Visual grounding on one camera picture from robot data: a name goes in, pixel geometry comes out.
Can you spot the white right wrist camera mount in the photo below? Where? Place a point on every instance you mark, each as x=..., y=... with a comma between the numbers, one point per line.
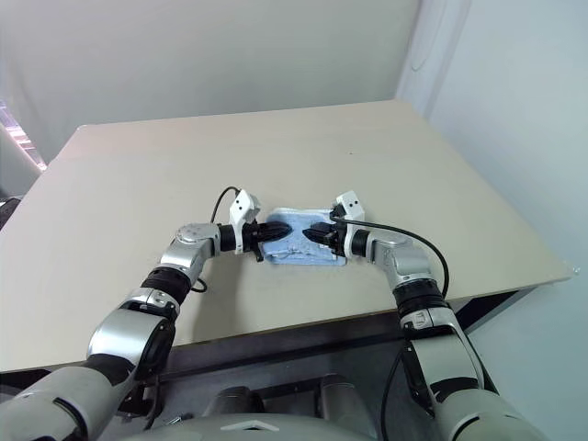
x=351, y=206

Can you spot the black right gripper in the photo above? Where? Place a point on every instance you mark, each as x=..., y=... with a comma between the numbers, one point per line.
x=334, y=239

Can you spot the blue cloth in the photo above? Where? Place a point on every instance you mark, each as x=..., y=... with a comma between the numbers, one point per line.
x=298, y=255

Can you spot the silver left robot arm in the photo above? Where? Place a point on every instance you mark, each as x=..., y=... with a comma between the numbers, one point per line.
x=124, y=331

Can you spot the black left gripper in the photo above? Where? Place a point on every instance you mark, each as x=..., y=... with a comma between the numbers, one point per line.
x=253, y=234

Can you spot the clear table corner guard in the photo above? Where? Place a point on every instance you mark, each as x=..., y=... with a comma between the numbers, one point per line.
x=574, y=270

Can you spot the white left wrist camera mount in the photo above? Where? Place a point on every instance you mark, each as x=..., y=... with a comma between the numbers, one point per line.
x=241, y=211

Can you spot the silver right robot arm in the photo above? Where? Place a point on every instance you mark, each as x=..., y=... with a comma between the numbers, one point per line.
x=409, y=262

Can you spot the black object beside table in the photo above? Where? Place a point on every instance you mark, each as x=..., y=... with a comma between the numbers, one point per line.
x=8, y=213

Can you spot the black metal table frame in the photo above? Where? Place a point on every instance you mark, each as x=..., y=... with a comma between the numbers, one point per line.
x=275, y=349

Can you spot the silver robot torso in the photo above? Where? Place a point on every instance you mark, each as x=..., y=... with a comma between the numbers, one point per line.
x=257, y=425

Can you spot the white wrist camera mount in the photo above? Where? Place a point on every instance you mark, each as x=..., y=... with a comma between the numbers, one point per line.
x=351, y=206
x=241, y=211

